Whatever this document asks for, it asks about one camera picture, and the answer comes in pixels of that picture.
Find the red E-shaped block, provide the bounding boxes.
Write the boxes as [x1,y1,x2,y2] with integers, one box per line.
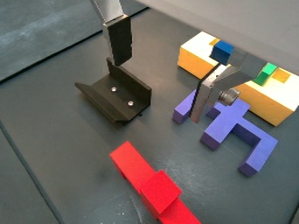
[110,141,202,224]

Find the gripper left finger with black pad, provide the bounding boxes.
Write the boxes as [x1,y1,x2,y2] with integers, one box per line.
[90,0,134,67]

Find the blue long bar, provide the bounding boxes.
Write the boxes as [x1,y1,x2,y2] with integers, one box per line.
[210,40,234,65]

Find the purple E-shaped block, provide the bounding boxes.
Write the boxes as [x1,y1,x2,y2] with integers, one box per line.
[172,89,279,178]

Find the green long bar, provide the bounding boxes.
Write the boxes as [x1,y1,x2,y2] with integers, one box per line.
[254,63,276,86]

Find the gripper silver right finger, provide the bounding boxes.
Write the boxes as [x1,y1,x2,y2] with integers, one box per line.
[190,53,267,123]

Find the yellow slotted board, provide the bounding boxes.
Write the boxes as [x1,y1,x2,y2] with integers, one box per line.
[176,31,299,127]

